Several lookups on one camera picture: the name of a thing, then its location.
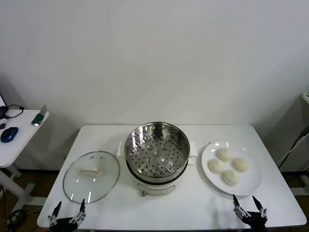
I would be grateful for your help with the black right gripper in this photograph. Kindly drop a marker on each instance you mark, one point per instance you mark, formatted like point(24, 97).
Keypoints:
point(256, 222)

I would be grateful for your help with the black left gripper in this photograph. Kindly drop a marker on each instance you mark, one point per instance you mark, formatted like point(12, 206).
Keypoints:
point(64, 224)

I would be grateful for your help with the white steamed baozi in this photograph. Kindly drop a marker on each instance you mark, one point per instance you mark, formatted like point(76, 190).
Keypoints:
point(216, 166)
point(230, 178)
point(224, 154)
point(240, 164)

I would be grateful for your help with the round glass pot lid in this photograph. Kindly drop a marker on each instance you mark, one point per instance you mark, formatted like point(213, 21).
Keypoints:
point(96, 183)

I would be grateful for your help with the stainless steel steamer basket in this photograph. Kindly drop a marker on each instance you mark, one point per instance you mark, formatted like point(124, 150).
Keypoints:
point(157, 154)

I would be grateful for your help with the large white plate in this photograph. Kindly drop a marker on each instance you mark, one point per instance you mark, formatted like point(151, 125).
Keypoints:
point(251, 183)

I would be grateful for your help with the white side desk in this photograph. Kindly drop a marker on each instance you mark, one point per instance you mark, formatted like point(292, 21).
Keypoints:
point(19, 145)

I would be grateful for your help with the white electric cooker base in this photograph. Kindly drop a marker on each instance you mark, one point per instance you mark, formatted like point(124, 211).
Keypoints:
point(154, 189)

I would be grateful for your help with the blue computer mouse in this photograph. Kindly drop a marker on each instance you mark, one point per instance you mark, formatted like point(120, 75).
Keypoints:
point(9, 134)

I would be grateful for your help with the small black desk item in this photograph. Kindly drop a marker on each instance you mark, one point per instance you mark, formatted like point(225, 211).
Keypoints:
point(2, 126)

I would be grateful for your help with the laptop screen edge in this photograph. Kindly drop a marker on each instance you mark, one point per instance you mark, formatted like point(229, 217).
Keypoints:
point(2, 100)

